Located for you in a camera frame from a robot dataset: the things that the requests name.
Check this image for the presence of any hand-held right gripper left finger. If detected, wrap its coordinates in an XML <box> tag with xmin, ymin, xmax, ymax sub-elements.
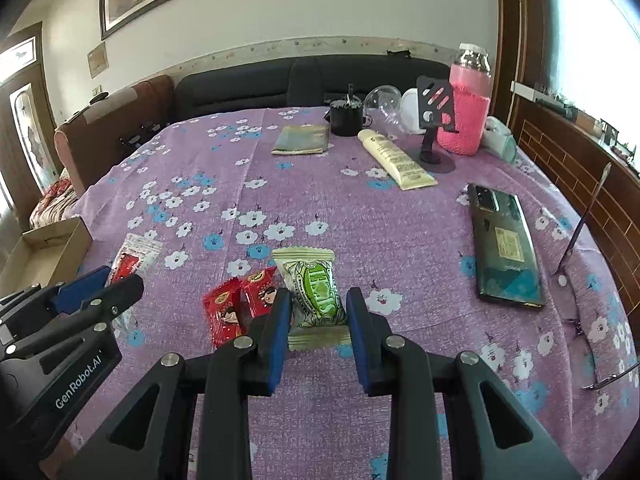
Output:
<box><xmin>65</xmin><ymin>287</ymin><xmax>293</xmax><ymax>480</ymax></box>

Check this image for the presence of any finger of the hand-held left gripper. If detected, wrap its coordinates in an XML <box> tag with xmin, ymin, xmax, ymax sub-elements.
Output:
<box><xmin>0</xmin><ymin>266</ymin><xmax>112</xmax><ymax>333</ymax></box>
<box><xmin>0</xmin><ymin>275</ymin><xmax>146</xmax><ymax>361</ymax></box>

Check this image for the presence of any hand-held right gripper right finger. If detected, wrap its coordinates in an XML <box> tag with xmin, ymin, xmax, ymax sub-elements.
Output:
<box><xmin>346</xmin><ymin>287</ymin><xmax>583</xmax><ymax>480</ymax></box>

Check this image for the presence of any white red snack packet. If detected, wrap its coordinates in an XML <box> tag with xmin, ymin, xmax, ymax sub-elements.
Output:
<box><xmin>109</xmin><ymin>232</ymin><xmax>164</xmax><ymax>333</ymax></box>

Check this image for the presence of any cardboard box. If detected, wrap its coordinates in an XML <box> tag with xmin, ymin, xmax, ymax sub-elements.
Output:
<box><xmin>0</xmin><ymin>216</ymin><xmax>92</xmax><ymax>306</ymax></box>

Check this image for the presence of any cream green snack packet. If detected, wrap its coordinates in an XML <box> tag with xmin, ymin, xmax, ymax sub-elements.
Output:
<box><xmin>271</xmin><ymin>247</ymin><xmax>352</xmax><ymax>352</ymax></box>

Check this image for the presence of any small red snack packet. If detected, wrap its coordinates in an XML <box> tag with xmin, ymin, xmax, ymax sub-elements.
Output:
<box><xmin>240</xmin><ymin>266</ymin><xmax>279</xmax><ymax>319</ymax></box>
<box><xmin>202</xmin><ymin>277</ymin><xmax>249</xmax><ymax>348</ymax></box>

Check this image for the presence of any printed blanket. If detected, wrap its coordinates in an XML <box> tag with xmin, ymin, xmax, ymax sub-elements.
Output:
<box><xmin>29</xmin><ymin>180</ymin><xmax>81</xmax><ymax>231</ymax></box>

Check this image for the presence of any brown armchair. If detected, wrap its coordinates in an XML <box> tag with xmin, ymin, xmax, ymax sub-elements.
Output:
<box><xmin>54</xmin><ymin>75</ymin><xmax>176</xmax><ymax>198</ymax></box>

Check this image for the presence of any wooden glass door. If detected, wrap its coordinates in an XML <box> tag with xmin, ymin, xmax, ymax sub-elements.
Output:
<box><xmin>0</xmin><ymin>21</ymin><xmax>63</xmax><ymax>241</ymax></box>

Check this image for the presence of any dark green smartphone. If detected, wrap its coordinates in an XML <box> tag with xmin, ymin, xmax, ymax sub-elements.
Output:
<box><xmin>467</xmin><ymin>183</ymin><xmax>547</xmax><ymax>309</ymax></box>

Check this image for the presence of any cream tube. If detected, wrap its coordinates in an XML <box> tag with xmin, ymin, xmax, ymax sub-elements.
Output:
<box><xmin>357</xmin><ymin>128</ymin><xmax>437</xmax><ymax>192</ymax></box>

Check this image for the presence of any thin book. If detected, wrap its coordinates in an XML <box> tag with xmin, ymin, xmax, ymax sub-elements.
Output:
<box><xmin>271</xmin><ymin>124</ymin><xmax>332</xmax><ymax>156</ymax></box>

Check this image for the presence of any white round container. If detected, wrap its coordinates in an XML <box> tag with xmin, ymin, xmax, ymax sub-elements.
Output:
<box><xmin>398</xmin><ymin>88</ymin><xmax>426</xmax><ymax>135</ymax></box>

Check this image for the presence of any clear glass bowl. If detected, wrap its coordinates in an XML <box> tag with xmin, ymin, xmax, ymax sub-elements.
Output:
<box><xmin>364</xmin><ymin>85</ymin><xmax>403</xmax><ymax>133</ymax></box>

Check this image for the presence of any white plastic object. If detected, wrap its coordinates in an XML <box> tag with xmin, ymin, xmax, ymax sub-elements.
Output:
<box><xmin>481</xmin><ymin>116</ymin><xmax>517</xmax><ymax>162</ymax></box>

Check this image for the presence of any black sofa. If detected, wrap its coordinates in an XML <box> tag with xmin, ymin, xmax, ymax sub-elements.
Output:
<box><xmin>174</xmin><ymin>56</ymin><xmax>451</xmax><ymax>123</ymax></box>

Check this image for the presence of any black phone stand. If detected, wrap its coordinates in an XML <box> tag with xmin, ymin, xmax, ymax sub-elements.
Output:
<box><xmin>416</xmin><ymin>75</ymin><xmax>457</xmax><ymax>174</ymax></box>

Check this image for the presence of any pink sleeved bottle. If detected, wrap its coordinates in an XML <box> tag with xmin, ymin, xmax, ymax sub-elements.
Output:
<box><xmin>436</xmin><ymin>43</ymin><xmax>492</xmax><ymax>157</ymax></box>

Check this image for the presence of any wall plaque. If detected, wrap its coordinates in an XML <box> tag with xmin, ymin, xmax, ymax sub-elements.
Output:
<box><xmin>87</xmin><ymin>42</ymin><xmax>110</xmax><ymax>79</ymax></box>

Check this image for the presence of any wooden window frame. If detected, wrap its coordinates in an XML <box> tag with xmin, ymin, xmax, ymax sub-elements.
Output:
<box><xmin>492</xmin><ymin>0</ymin><xmax>640</xmax><ymax>126</ymax></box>

